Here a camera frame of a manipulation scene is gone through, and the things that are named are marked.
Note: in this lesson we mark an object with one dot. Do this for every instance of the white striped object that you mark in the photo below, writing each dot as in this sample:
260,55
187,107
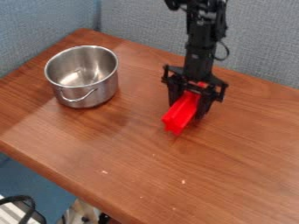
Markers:
17,210

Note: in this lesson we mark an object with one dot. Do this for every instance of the red star-shaped block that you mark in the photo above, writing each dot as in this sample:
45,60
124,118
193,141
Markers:
180,112

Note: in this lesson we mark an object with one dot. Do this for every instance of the metal pot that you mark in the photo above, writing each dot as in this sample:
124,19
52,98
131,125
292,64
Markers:
83,76

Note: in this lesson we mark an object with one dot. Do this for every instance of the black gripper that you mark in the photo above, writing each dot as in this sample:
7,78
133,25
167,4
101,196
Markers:
195,77

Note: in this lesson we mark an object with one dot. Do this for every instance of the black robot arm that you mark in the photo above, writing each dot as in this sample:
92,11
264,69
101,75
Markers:
205,30

